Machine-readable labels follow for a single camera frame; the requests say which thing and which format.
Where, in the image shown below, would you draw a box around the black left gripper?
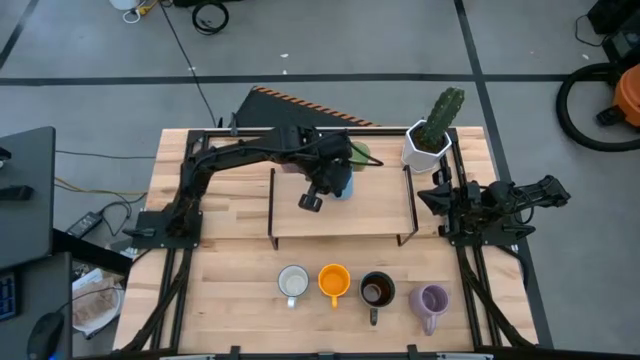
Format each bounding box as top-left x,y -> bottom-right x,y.
298,158 -> 355,214

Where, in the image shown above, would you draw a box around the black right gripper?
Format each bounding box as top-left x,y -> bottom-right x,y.
417,168 -> 484,239

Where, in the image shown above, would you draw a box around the purple ribbed mug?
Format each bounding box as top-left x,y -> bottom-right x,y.
408,283 -> 451,337

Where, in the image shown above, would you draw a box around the yellow-orange faceted mug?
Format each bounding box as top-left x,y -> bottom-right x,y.
317,263 -> 352,310

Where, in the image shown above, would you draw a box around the dark teal glazed mug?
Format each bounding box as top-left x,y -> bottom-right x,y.
358,270 -> 397,327

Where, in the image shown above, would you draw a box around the white blue patterned mug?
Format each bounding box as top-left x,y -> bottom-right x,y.
277,264 -> 311,309

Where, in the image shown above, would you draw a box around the wooden shelf riser black legs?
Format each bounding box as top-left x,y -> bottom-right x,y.
267,164 -> 420,250

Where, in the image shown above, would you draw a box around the white hexagonal planter pot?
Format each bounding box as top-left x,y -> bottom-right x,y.
401,118 -> 454,175

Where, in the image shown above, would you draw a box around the black ramp orange stripes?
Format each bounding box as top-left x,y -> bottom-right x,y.
233,85 -> 381,129

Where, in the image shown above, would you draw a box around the green cactus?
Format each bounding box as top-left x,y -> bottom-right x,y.
418,86 -> 466,151

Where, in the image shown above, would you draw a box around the orange shop vacuum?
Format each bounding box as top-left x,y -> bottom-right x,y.
595,63 -> 640,129

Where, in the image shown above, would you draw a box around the black power adapter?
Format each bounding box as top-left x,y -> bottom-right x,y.
65,211 -> 104,239

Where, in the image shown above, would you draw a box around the white plate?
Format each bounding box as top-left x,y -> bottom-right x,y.
71,282 -> 125,335

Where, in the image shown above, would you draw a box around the black equipment case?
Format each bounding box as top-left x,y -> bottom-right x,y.
587,0 -> 640,64

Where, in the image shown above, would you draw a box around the brown crumpled paper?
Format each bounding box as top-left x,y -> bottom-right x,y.
72,287 -> 119,326

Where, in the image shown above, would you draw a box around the black desk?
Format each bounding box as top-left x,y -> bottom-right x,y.
0,252 -> 74,360
0,125 -> 56,271

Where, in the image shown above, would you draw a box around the small black desk device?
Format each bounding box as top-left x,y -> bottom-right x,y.
0,184 -> 35,202

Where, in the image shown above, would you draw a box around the black computer mouse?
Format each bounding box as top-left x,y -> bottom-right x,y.
26,310 -> 66,360

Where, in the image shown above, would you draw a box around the black keyboard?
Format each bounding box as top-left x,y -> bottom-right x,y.
0,269 -> 22,321

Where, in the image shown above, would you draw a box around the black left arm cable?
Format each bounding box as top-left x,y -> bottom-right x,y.
349,142 -> 385,167

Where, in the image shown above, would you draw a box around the black metal table frame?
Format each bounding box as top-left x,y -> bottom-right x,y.
113,127 -> 540,360

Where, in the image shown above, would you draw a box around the black vacuum hose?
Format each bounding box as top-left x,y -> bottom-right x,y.
555,62 -> 640,153

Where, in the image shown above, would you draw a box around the long black floor cable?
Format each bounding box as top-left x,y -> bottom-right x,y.
158,0 -> 222,127

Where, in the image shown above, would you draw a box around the coiled black cable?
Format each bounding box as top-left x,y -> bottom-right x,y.
191,1 -> 230,36

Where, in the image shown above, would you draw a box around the thin black floor cable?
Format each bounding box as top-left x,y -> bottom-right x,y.
54,149 -> 157,160

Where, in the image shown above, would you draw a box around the yellow floor cable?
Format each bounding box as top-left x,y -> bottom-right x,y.
53,175 -> 149,197

